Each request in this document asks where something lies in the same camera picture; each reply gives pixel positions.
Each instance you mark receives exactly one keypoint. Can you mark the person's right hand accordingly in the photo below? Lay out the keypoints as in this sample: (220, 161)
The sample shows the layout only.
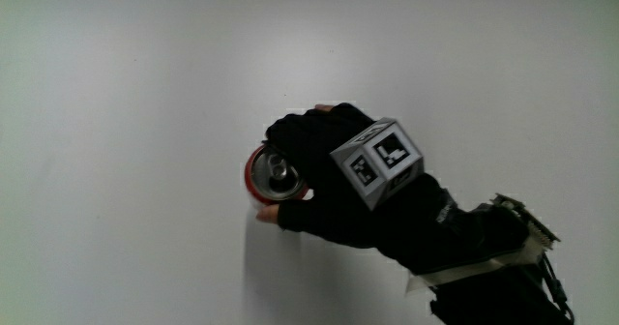
(333, 204)

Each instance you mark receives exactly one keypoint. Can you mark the green circuit board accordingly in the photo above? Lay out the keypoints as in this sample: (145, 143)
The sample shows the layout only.
(534, 223)

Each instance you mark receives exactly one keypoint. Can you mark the red cola can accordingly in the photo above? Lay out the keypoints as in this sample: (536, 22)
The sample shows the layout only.
(273, 175)

